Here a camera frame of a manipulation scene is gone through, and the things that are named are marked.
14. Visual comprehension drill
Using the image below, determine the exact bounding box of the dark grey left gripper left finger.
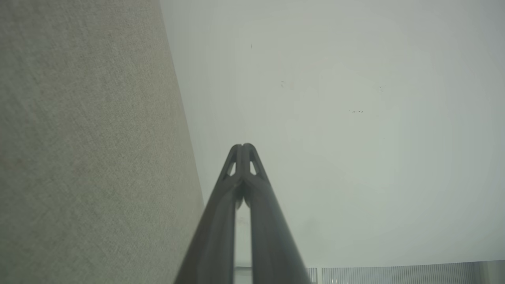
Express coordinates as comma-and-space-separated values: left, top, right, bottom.
174, 144, 242, 284

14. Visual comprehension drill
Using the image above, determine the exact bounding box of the ribbed grey panel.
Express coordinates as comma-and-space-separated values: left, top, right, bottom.
235, 260, 505, 284

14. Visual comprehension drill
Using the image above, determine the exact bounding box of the grey fabric sofa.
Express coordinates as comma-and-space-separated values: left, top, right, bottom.
0, 0, 206, 284

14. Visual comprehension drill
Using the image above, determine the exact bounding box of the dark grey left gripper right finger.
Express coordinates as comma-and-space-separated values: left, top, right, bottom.
243, 143, 312, 284

